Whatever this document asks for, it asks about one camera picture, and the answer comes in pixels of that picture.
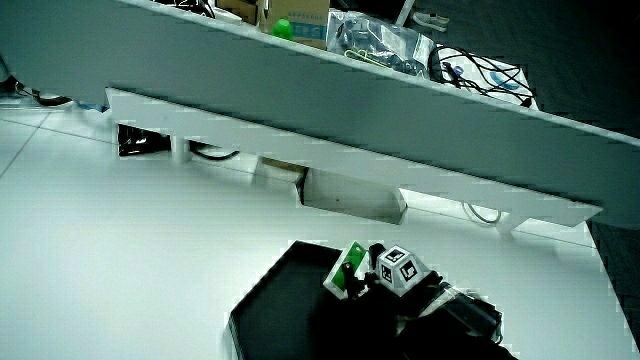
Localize green white medicine box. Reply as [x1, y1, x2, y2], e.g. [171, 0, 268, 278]
[322, 240, 372, 301]

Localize brown cardboard box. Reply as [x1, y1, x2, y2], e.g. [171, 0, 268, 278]
[215, 0, 331, 51]

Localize white cable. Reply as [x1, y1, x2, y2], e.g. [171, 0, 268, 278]
[461, 201, 503, 225]

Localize clear plastic bag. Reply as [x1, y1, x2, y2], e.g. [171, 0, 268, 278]
[325, 8, 437, 80]

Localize black rectangular plate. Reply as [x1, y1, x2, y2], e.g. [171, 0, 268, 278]
[228, 240, 416, 360]

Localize black tangled cables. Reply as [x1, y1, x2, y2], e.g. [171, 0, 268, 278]
[428, 44, 538, 109]

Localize white shoe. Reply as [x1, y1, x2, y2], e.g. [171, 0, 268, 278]
[411, 11, 451, 33]

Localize person's right hand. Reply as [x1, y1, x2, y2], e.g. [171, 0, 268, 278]
[341, 242, 445, 324]

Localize black cable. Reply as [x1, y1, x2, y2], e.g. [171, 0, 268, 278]
[188, 142, 242, 163]

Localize white desk riser shelf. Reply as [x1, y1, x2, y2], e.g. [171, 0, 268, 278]
[104, 87, 604, 239]

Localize green round object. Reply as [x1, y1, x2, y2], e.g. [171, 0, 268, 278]
[270, 18, 295, 42]

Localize white box blue print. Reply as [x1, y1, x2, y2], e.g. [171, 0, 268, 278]
[435, 45, 540, 112]

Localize black shiny bag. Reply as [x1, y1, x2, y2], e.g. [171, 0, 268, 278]
[116, 123, 172, 158]

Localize white partition board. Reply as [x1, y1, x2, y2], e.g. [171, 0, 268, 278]
[0, 0, 640, 230]

